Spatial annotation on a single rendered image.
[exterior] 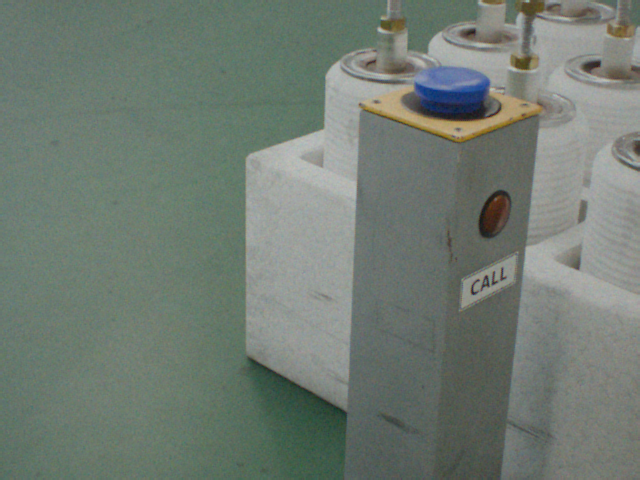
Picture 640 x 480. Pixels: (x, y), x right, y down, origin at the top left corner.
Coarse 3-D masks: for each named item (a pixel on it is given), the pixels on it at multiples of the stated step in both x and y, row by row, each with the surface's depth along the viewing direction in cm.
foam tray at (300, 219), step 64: (256, 192) 95; (320, 192) 90; (256, 256) 97; (320, 256) 92; (576, 256) 83; (256, 320) 100; (320, 320) 94; (576, 320) 76; (320, 384) 96; (512, 384) 82; (576, 384) 78; (512, 448) 83; (576, 448) 79
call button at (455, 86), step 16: (416, 80) 65; (432, 80) 64; (448, 80) 64; (464, 80) 64; (480, 80) 65; (432, 96) 64; (448, 96) 64; (464, 96) 64; (480, 96) 64; (448, 112) 64
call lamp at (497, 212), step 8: (496, 200) 65; (504, 200) 66; (488, 208) 65; (496, 208) 65; (504, 208) 66; (488, 216) 65; (496, 216) 65; (504, 216) 66; (488, 224) 65; (496, 224) 66; (504, 224) 66; (488, 232) 66; (496, 232) 66
